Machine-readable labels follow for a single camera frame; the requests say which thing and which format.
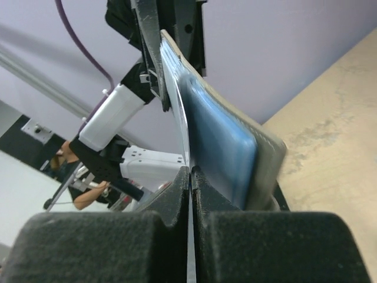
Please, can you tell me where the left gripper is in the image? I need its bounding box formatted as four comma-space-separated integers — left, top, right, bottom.
105, 0, 206, 112

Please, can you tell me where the person in black shirt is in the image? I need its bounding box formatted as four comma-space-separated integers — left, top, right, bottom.
54, 140, 112, 210

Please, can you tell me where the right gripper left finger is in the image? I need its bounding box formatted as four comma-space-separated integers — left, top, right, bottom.
1, 167, 190, 282

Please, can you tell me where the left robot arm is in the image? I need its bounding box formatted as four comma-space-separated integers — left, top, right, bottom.
70, 1, 206, 202

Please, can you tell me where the grey card holder wallet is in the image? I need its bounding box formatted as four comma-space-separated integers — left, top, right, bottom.
160, 30, 287, 210

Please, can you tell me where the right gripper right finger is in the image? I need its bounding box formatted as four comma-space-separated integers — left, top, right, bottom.
191, 167, 371, 282

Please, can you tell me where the white VIP card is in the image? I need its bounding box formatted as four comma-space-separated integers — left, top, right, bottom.
161, 52, 197, 283

